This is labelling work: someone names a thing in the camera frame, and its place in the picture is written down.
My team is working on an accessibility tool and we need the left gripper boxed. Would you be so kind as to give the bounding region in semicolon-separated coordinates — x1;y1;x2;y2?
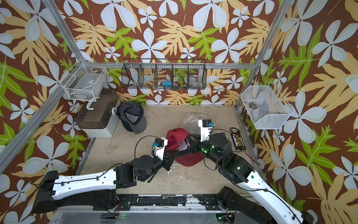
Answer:
139;145;178;182

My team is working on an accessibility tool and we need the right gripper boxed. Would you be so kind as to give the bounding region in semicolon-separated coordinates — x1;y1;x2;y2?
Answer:
186;133;226;168

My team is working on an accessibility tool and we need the red baseball cap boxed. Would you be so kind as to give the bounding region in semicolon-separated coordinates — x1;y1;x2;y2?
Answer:
166;128;204;167

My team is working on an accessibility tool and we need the dark grey baseball cap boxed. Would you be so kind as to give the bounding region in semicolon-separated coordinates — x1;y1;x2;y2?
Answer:
120;101;147;134

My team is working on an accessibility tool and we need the black baseball cap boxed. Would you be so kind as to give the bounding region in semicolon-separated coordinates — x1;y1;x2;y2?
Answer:
116;106;133;132

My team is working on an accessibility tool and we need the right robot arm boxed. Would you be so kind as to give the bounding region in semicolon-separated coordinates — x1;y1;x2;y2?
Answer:
190;119;314;224

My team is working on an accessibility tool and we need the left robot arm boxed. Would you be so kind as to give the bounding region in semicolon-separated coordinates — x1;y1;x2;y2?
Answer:
31;138;178;214

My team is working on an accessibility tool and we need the white cap under pile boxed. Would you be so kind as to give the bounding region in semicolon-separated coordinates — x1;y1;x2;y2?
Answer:
181;113;208;134

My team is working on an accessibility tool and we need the black parallel charging board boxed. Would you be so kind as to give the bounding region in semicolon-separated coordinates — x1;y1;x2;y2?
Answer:
229;127;246;152

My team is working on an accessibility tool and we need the white box with brown lid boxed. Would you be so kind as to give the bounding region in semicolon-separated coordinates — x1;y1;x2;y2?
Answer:
74;89;120;138

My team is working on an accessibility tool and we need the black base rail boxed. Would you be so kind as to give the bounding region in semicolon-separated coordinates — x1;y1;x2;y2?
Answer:
115;194;221;211

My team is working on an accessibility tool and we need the black wire wall basket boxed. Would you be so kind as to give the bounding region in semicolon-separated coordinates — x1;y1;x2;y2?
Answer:
121;58;208;90

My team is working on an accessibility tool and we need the white wire wall basket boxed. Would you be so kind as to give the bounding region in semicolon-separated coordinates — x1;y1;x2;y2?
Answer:
60;59;109;102

